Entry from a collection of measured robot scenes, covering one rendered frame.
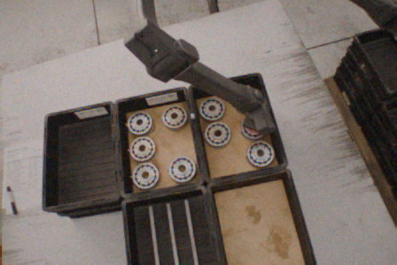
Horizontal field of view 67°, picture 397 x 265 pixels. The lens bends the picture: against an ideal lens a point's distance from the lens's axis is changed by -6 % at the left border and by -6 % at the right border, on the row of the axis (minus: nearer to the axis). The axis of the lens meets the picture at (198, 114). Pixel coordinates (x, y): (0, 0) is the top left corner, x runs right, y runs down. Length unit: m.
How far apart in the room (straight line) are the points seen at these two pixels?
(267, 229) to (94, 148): 0.75
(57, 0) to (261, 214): 2.74
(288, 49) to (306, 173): 0.63
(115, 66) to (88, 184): 0.65
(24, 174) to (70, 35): 1.60
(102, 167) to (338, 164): 0.98
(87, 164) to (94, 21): 1.81
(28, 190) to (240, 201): 0.95
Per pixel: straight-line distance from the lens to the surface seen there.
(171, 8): 2.85
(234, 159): 1.24
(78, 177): 1.36
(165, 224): 1.22
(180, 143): 1.28
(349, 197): 1.43
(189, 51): 0.72
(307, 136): 1.46
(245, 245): 1.19
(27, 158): 1.66
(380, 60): 2.06
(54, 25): 3.12
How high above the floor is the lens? 2.02
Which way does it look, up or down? 64 degrees down
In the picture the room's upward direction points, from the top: 11 degrees counter-clockwise
